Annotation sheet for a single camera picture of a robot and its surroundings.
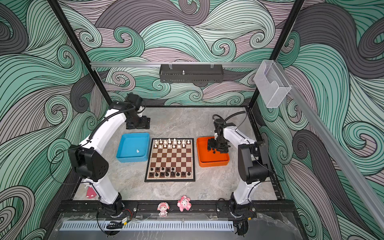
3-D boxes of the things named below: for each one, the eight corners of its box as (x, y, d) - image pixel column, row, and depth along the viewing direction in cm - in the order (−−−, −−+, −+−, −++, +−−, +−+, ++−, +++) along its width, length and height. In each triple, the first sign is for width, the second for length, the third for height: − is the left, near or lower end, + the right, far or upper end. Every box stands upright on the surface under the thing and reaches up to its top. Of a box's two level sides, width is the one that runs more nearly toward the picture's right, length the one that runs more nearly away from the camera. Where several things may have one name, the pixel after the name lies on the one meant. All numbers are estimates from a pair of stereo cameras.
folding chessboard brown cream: (145, 181, 84) (143, 180, 82) (152, 140, 102) (152, 138, 100) (194, 181, 84) (195, 180, 82) (193, 140, 102) (194, 138, 100)
